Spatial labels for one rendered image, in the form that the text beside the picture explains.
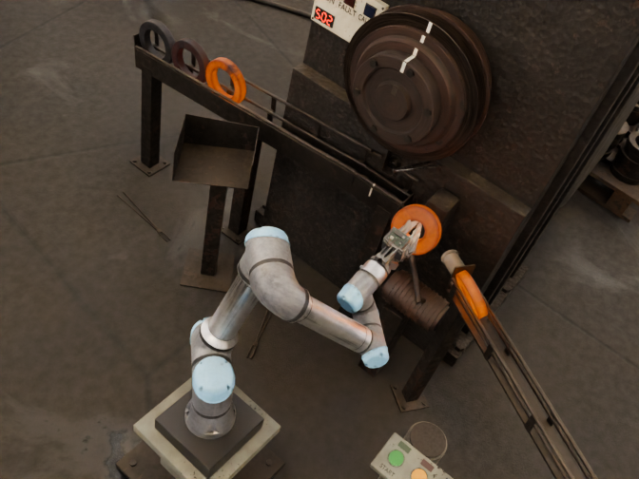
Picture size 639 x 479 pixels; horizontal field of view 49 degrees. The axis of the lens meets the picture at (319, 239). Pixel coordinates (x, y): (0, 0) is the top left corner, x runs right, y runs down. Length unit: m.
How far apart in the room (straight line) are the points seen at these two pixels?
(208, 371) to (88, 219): 1.30
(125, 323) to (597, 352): 1.98
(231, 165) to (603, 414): 1.78
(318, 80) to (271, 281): 1.01
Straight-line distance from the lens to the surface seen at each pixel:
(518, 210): 2.31
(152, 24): 2.92
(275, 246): 1.79
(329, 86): 2.52
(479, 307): 2.17
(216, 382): 2.01
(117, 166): 3.36
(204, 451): 2.15
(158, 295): 2.88
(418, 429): 2.14
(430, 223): 2.13
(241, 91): 2.68
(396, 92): 2.08
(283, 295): 1.74
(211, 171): 2.50
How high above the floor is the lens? 2.33
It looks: 47 degrees down
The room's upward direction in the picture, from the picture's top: 17 degrees clockwise
